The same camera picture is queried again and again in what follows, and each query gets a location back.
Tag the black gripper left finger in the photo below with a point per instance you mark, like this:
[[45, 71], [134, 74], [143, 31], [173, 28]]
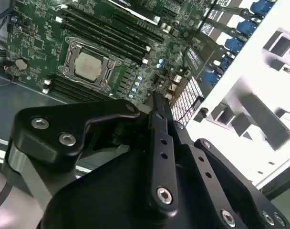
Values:
[[52, 128]]

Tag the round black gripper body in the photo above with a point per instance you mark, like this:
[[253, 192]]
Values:
[[111, 195]]

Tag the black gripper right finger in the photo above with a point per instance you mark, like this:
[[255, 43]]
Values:
[[221, 181]]

